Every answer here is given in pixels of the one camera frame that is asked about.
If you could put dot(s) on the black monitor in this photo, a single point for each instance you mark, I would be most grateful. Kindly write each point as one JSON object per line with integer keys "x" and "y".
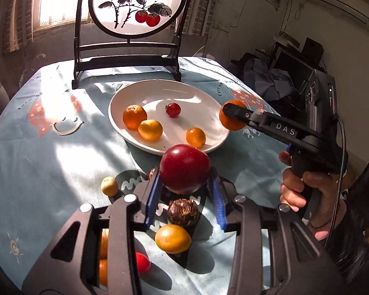
{"x": 290, "y": 63}

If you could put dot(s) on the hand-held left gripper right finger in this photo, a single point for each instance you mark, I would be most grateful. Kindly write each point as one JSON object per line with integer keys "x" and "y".
{"x": 216, "y": 199}

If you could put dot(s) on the white oval plate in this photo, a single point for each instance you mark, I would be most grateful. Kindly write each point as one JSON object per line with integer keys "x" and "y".
{"x": 160, "y": 95}

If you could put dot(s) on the orange tangerine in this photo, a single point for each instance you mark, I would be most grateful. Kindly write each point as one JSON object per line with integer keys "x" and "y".
{"x": 232, "y": 125}
{"x": 134, "y": 116}

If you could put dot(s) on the tan longan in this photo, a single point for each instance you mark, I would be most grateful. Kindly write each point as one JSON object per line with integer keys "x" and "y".
{"x": 109, "y": 186}

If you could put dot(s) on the dark brown passion fruit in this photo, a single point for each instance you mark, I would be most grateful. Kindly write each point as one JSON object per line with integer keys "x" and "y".
{"x": 183, "y": 212}

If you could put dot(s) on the person's right forearm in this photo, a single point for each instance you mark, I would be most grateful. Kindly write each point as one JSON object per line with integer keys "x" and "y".
{"x": 356, "y": 242}

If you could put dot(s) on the person's right hand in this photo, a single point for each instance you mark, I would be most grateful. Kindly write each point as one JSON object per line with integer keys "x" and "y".
{"x": 324, "y": 190}

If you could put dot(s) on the round painted screen black stand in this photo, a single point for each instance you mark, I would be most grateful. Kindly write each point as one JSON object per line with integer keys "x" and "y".
{"x": 135, "y": 3}

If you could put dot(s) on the orange kumquat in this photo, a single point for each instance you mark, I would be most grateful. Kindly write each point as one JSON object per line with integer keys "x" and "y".
{"x": 196, "y": 137}
{"x": 103, "y": 273}
{"x": 104, "y": 245}

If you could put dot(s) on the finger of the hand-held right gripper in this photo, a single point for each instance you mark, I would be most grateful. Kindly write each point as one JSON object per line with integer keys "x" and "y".
{"x": 236, "y": 113}

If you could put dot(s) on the yellow kumquat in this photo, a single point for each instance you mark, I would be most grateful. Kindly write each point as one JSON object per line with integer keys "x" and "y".
{"x": 172, "y": 238}
{"x": 150, "y": 130}

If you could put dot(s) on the red plum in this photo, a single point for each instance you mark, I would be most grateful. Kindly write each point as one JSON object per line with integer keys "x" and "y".
{"x": 184, "y": 168}

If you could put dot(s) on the blue cloth pile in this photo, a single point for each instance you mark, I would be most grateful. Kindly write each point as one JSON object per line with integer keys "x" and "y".
{"x": 270, "y": 78}

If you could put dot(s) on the bright window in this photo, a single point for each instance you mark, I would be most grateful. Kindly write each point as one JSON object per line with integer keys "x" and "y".
{"x": 61, "y": 0}

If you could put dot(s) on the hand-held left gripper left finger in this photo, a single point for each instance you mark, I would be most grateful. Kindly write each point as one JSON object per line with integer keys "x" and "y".
{"x": 153, "y": 190}

